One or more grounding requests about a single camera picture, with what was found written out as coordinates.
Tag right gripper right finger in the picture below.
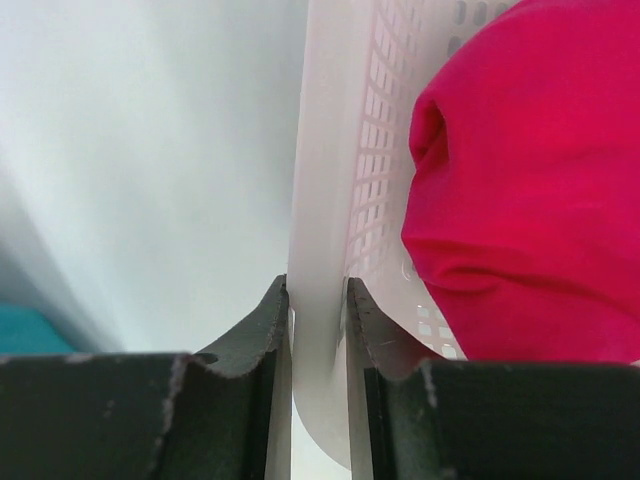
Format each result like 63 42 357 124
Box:
346 278 639 479

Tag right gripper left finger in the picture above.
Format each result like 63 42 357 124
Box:
1 276 291 479

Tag teal t shirt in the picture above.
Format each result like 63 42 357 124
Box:
0 304 76 355

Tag white plastic mesh basket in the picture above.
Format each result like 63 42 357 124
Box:
286 1 509 479

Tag red t shirt in basket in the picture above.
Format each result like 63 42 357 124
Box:
402 1 639 364

